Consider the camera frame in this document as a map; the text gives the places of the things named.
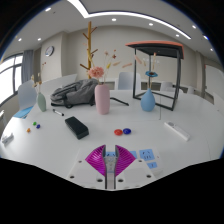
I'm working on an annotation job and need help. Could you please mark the black rectangular block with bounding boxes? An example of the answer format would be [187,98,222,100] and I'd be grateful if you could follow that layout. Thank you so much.
[64,115,90,140]

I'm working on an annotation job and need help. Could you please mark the window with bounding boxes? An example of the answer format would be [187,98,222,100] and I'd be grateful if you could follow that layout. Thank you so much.
[0,54,24,104]

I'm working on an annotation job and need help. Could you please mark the round wall clock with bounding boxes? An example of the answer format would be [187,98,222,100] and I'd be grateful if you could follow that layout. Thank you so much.
[44,45,55,57]

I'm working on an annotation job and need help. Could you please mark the white power strip blue sockets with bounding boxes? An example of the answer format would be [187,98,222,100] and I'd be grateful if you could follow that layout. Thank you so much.
[77,147,165,178]

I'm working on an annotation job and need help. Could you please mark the ceiling spot lights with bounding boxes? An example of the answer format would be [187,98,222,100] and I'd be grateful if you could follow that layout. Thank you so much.
[16,6,209,43]

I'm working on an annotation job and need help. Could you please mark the grey curtain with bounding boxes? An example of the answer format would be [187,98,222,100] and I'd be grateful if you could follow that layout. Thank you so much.
[20,49,35,84]

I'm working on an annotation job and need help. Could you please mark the green vase with dried stems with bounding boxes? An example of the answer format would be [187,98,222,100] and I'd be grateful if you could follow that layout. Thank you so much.
[30,61,48,113]

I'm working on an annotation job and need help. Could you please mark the small white power strip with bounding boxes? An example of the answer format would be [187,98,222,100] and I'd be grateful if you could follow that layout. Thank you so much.
[0,132,15,145]

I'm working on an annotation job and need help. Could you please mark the small clear white charger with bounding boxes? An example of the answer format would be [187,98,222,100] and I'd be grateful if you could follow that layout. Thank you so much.
[103,151,118,178]

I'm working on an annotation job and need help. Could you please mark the black marker pen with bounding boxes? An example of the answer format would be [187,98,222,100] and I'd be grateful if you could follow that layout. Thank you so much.
[52,108,65,117]

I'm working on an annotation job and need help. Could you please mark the blue vase with flowers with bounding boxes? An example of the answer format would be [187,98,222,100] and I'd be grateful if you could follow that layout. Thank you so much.
[134,52,159,112]

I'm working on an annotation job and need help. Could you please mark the long ceiling light strip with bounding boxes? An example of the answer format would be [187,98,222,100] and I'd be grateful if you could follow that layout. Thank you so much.
[66,0,193,41]

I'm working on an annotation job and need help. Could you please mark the black frame stand orange top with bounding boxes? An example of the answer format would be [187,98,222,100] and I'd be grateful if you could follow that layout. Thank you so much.
[125,40,185,112]

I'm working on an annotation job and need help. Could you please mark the grey backpack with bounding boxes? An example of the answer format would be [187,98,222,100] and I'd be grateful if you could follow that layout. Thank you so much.
[50,78,130,109]

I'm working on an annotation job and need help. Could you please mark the white chairs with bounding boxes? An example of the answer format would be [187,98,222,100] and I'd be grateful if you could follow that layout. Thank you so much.
[117,71,196,96]

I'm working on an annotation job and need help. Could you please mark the long white remote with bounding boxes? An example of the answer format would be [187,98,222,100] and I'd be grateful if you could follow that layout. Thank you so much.
[163,120,192,142]

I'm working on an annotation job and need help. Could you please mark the wooden coat rack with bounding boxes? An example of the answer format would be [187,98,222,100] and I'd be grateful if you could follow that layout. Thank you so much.
[79,21,100,80]

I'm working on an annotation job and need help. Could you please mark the pink vase with flowers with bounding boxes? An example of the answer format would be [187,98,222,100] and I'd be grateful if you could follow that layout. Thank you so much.
[87,49,133,116]

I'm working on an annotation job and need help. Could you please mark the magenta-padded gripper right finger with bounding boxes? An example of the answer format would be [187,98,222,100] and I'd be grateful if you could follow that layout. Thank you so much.
[114,144,156,190]

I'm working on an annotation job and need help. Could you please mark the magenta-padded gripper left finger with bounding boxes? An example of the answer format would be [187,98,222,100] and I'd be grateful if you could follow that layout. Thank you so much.
[65,144,108,190]

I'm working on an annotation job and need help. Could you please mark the white chair with blue seat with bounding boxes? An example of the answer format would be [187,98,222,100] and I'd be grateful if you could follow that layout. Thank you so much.
[12,79,38,120]

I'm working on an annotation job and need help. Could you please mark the whiteboard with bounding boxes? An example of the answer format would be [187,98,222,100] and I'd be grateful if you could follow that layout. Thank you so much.
[203,64,224,101]

